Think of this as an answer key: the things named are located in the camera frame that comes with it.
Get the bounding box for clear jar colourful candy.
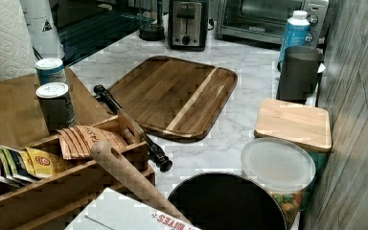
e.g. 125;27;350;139
241;138;316;230

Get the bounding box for green tea bag packet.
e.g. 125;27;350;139
0;146;37;185

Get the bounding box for white snack box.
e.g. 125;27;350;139
64;188;200;230

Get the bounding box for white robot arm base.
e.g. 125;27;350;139
20;0;65;58

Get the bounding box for wooden cutting board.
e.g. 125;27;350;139
109;56;238;143

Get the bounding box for grey spice shaker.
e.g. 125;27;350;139
35;82;77;131

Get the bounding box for black round pot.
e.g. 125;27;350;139
168;172;287;230

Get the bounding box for white paper towel roll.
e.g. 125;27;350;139
0;0;35;81

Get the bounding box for wooden drawer box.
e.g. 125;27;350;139
0;67;110;147

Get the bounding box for yellow tea bag packet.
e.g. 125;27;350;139
26;148;74;178

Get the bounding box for teal canister wooden lid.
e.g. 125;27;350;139
254;99;333;176

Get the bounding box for silver toaster oven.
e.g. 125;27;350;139
217;0;330;47

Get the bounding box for blue spice shaker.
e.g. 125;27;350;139
34;57;67;85

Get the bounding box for black silver toaster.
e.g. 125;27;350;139
168;0;209;52

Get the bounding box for wooden tea organizer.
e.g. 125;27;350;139
0;110;155;230

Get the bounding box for blue water carton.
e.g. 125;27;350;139
279;11;310;64

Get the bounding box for dark grey tall cup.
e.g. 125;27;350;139
276;46;323;104

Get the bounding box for brown tea sachets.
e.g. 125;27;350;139
57;126;127;160

